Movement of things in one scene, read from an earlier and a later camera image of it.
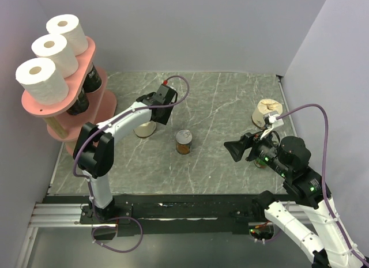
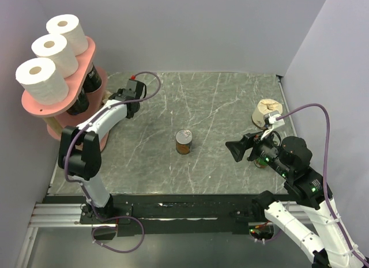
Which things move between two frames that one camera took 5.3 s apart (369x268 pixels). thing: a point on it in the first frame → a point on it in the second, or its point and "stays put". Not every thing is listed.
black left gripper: (164, 119) → (120, 91)
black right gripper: (236, 148) stays put
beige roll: (264, 106) stays put
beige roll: (145, 129) → (107, 94)
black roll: (93, 82) stays put
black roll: (81, 105) stays put
